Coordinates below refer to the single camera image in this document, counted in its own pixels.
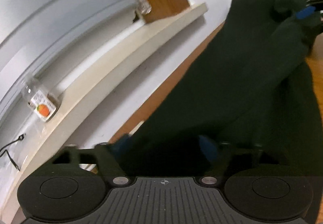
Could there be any black garment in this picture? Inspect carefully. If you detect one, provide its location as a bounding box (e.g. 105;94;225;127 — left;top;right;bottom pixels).
111;0;322;177

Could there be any clear bottle orange label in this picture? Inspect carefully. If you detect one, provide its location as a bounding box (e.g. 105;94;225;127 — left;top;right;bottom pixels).
21;77;60;122

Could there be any black cable on sill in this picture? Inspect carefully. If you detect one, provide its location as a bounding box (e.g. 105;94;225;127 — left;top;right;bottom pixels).
0;133;27;171

